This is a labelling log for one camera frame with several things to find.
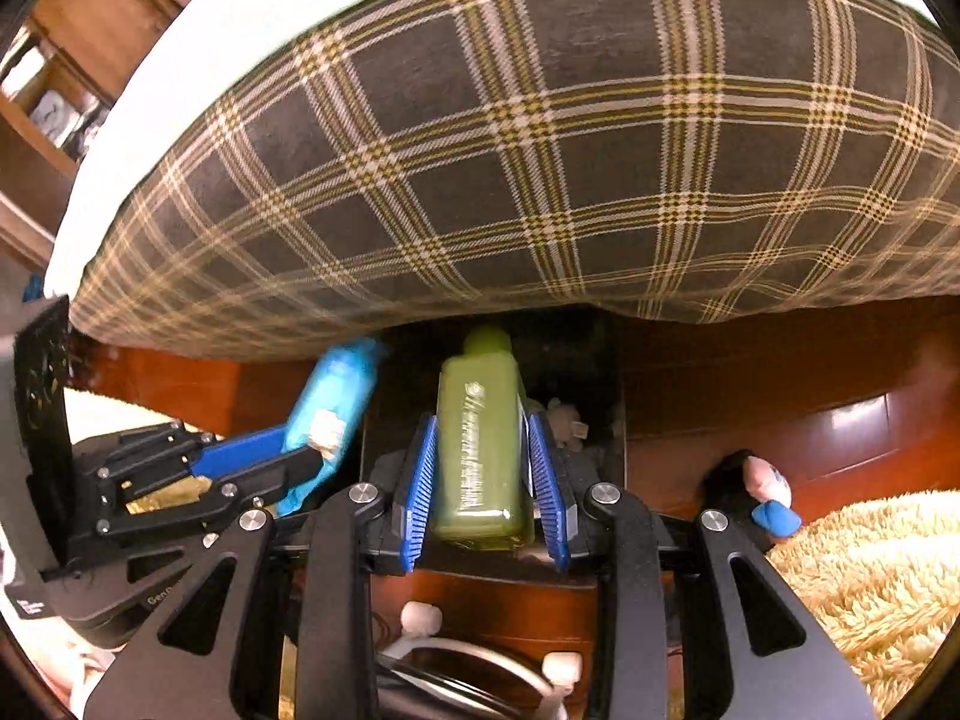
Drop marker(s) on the pink and blue plush toy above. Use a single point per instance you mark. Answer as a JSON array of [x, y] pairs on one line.
[[769, 491]]

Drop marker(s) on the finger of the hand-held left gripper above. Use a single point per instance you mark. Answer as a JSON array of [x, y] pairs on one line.
[[240, 457], [255, 484]]

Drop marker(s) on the crumpled white paper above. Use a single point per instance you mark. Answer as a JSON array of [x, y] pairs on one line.
[[564, 420]]

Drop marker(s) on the brown plaid bed cover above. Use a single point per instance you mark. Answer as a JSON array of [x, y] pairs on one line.
[[525, 165]]

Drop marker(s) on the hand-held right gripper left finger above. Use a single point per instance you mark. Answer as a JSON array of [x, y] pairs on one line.
[[418, 495]]

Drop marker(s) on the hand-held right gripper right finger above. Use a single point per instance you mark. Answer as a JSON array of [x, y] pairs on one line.
[[546, 495]]

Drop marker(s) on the blue snack packet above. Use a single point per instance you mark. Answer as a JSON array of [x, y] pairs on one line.
[[337, 397]]

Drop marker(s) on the fluffy beige rug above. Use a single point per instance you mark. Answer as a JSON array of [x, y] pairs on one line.
[[862, 577]]

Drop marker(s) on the wooden shelf unit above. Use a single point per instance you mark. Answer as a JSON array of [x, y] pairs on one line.
[[97, 22]]

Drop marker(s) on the green plastic bottle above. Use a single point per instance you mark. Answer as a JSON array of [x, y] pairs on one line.
[[476, 450]]

